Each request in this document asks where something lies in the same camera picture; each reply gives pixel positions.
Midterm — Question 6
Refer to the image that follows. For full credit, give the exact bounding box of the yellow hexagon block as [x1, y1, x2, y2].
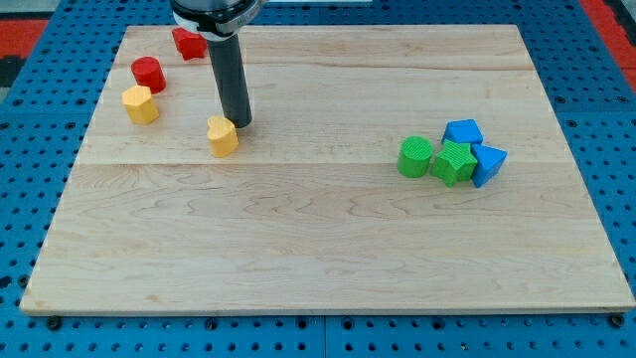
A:
[121, 86, 159, 125]

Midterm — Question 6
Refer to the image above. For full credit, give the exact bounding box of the green cylinder block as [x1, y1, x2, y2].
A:
[397, 136, 433, 178]

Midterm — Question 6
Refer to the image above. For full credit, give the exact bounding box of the green star block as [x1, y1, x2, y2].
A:
[430, 139, 478, 187]

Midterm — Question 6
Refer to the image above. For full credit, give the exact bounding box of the blue triangle block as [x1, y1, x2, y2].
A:
[471, 144, 508, 188]

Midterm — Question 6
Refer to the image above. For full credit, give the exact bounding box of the yellow heart block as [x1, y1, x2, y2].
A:
[207, 115, 239, 157]

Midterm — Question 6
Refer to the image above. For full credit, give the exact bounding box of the blue cube block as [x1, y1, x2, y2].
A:
[441, 118, 484, 144]

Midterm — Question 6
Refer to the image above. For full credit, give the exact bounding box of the red cylinder block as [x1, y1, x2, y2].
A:
[130, 57, 167, 93]

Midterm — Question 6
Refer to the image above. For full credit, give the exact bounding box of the wooden board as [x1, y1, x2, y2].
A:
[21, 25, 635, 316]

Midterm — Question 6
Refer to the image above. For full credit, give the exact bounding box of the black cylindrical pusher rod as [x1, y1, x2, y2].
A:
[208, 35, 252, 128]

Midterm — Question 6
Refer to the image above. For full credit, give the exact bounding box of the red star block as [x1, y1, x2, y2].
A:
[171, 27, 208, 61]

